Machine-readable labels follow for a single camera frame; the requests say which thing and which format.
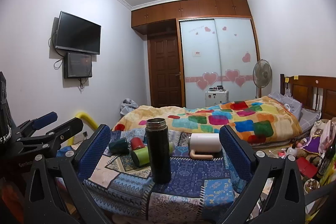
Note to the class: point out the wooden bed headboard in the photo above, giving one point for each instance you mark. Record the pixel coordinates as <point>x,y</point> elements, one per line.
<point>314,92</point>

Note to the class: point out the brown wooden door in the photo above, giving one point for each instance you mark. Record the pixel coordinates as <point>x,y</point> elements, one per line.
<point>165,70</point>

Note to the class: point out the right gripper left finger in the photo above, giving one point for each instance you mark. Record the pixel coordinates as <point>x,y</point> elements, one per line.
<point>43,203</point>

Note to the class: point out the blue patchwork blanket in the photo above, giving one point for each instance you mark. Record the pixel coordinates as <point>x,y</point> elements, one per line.
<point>199,190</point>

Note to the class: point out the small black wall monitor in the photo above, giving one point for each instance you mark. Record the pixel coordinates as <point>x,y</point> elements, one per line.
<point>77,66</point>

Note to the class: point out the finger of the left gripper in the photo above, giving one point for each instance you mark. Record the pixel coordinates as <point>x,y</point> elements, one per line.
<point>31,126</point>
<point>51,141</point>

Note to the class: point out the standing electric fan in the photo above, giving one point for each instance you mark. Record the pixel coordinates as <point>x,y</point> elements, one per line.
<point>262,75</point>

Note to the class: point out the grey clothes bundle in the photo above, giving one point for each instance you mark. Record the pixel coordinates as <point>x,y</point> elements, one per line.
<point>127,106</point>

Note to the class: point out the wall mounted black television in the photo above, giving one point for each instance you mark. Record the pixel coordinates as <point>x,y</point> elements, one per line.
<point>77,34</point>

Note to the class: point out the green tumbler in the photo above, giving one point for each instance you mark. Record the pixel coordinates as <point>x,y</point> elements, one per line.
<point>158,152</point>

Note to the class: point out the white sliding wardrobe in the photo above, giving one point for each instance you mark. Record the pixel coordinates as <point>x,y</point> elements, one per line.
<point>219,51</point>

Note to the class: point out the black thermos bottle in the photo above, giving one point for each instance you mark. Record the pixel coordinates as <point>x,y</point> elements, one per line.
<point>157,132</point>

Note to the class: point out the white small cabinet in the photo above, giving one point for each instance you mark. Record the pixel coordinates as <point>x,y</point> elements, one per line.
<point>216,95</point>

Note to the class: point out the yellow foam tube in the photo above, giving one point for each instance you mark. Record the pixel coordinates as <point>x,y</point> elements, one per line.
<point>88,121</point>

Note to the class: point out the white mug with handle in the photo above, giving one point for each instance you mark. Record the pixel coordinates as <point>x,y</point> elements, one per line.
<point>204,146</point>

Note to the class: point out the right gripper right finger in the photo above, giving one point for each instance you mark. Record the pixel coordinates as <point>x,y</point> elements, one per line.
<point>285,202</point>

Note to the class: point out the red cup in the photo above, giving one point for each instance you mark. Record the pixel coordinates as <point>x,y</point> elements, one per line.
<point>136,143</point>

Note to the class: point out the grey pillow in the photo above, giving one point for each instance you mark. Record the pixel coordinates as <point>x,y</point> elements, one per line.
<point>306,117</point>

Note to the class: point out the dark green cup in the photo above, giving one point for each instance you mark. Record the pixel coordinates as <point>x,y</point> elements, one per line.
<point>119,147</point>

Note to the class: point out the colourful patch duvet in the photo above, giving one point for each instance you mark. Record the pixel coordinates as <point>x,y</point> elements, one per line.
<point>259,121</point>

